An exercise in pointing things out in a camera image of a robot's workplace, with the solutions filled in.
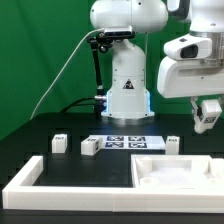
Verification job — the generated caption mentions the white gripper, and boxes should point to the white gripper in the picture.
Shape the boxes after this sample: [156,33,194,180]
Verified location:
[157,57,224,124]

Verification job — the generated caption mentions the white square tabletop part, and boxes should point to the white square tabletop part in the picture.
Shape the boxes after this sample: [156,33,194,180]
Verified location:
[131,155,224,192]

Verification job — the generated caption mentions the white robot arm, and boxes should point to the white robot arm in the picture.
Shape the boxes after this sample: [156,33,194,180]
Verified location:
[90,0,224,132]

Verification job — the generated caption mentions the fiducial tag sheet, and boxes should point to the fiducial tag sheet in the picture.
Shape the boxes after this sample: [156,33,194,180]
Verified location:
[88,134,167,151]

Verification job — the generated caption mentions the white U-shaped obstacle fence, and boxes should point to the white U-shaped obstacle fence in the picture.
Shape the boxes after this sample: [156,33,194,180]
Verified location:
[2,156,224,213]

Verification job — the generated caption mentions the camera on black mount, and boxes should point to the camera on black mount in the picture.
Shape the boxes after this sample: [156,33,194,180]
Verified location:
[104,26,132,37]

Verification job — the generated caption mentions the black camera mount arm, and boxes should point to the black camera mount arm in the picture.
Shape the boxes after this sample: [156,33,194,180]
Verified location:
[86,31,136,116]

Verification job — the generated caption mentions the black base cables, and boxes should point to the black base cables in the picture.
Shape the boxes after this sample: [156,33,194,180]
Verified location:
[59,96,103,114]

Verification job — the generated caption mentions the white camera cable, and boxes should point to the white camera cable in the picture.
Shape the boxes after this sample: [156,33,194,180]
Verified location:
[29,27,106,120]

